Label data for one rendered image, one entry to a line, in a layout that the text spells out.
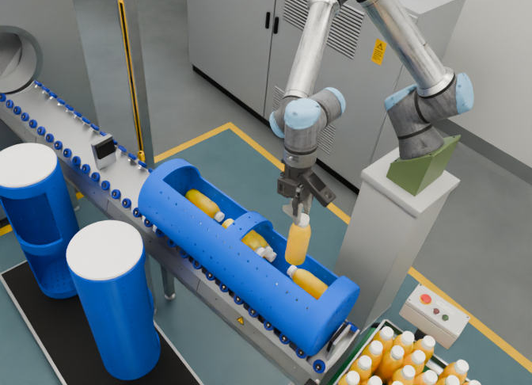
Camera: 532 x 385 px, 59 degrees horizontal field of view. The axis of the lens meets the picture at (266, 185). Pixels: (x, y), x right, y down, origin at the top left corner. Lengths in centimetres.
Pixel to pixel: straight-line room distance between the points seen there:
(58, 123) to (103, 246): 97
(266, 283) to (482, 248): 232
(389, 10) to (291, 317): 107
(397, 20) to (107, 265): 135
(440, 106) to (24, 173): 173
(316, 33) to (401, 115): 59
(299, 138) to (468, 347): 217
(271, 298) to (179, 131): 261
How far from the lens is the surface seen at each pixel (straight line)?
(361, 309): 276
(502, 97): 415
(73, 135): 257
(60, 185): 232
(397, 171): 210
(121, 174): 231
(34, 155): 233
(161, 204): 181
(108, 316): 202
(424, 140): 203
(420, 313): 178
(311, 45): 157
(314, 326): 153
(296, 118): 120
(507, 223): 393
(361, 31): 302
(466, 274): 344
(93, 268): 184
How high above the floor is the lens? 251
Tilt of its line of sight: 45 degrees down
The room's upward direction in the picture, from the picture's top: 7 degrees clockwise
